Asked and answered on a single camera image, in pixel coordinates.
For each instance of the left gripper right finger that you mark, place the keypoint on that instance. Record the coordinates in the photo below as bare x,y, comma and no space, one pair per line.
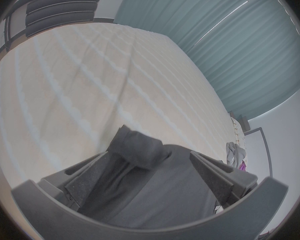
222,181

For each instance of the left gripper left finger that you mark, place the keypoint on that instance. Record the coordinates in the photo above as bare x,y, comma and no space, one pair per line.
75,184

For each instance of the black T-shirt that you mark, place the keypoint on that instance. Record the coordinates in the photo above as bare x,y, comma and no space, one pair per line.
152,189

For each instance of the purple garment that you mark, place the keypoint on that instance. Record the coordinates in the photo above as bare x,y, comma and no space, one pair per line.
243,166

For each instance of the grey garment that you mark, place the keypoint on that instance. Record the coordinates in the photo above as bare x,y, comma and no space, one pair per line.
235,154

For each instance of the white printed pillow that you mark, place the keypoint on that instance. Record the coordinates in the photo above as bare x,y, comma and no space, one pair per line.
238,134

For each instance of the grey bedside table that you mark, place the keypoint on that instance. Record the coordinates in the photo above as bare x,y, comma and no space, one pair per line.
246,124

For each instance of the bed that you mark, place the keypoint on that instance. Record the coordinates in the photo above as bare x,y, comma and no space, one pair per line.
90,84

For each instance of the blue-green curtain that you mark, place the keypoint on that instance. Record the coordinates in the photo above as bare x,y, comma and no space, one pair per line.
252,66
165,9

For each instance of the black chest of drawers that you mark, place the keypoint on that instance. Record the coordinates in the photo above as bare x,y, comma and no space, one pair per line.
60,11

